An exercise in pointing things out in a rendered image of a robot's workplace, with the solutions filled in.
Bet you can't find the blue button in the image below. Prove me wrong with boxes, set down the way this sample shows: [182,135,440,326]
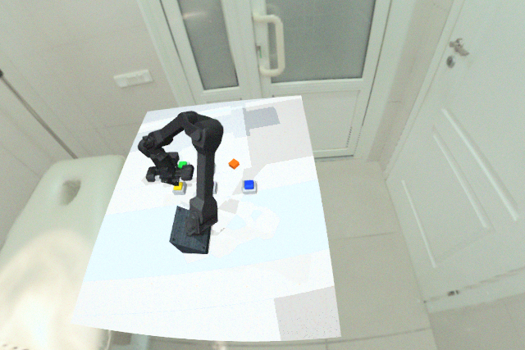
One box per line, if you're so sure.
[243,180,256,195]

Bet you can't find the orange block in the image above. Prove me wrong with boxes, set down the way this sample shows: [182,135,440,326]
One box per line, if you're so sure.
[228,158,239,169]

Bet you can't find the green button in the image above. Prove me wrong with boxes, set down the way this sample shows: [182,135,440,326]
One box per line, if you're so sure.
[178,161,190,169]

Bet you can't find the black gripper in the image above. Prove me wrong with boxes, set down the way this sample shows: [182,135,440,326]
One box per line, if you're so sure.
[146,157,194,186]

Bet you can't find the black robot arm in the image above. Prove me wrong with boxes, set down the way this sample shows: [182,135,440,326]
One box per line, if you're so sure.
[137,111,224,236]

